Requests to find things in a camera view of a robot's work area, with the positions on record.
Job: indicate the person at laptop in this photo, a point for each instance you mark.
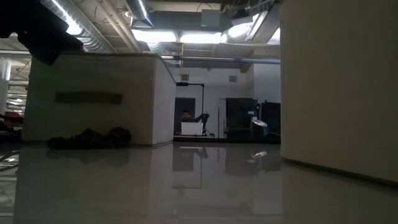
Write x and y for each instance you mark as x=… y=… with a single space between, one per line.
x=178 y=105

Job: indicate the dark background desk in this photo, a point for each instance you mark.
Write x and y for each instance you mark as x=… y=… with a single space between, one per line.
x=217 y=140

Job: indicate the black camera stand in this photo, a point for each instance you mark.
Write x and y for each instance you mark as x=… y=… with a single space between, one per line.
x=203 y=99

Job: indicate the silver spiral air duct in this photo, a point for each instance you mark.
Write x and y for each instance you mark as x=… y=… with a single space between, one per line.
x=140 y=11
x=87 y=34

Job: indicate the white laptop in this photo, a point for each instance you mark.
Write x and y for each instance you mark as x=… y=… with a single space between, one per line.
x=192 y=128

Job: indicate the black garment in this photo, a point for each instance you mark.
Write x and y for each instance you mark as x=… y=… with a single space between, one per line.
x=90 y=138

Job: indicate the dark office chair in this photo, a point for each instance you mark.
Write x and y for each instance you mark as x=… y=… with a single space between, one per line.
x=259 y=129

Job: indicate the grey ceiling unit box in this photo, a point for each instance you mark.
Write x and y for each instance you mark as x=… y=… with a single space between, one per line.
x=210 y=18

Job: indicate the grey rectangular air duct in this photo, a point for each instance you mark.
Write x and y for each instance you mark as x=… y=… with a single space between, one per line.
x=177 y=20

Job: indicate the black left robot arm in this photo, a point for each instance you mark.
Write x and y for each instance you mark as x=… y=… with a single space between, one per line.
x=28 y=15

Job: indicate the grey wall vent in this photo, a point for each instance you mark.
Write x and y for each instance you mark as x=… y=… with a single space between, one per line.
x=233 y=78
x=184 y=77

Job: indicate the large black cabinet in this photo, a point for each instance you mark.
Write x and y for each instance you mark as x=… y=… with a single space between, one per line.
x=239 y=115

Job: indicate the beige fabric storage bin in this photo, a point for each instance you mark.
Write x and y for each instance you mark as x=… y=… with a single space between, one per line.
x=93 y=118
x=342 y=87

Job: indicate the black background robot arm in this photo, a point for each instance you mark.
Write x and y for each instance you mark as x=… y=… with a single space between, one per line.
x=203 y=118

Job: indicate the bright ceiling light panel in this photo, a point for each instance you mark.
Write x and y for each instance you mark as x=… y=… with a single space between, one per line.
x=199 y=37

